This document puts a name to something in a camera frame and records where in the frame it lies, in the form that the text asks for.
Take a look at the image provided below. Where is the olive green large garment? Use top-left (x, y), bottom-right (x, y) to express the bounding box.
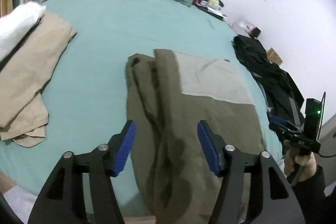
top-left (126, 49), bottom-right (266, 223)

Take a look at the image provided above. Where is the black clothes pile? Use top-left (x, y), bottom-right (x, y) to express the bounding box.
top-left (232, 35), bottom-right (305, 126)

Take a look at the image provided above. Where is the right hand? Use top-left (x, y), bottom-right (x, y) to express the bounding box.
top-left (284, 140), bottom-right (317, 182)

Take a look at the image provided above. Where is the brown cardboard box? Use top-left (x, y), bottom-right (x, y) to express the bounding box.
top-left (266, 48), bottom-right (282, 65)

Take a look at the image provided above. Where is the beige folded garment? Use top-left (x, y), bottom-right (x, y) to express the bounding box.
top-left (1, 12), bottom-right (77, 148)

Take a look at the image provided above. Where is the teal bed sheet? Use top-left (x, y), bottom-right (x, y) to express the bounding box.
top-left (0, 0), bottom-right (284, 217)

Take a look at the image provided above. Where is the white folded cloth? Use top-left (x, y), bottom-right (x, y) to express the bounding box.
top-left (0, 1), bottom-right (46, 61)

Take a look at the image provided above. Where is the black camera box green light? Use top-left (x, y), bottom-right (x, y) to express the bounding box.
top-left (303, 92), bottom-right (326, 140)

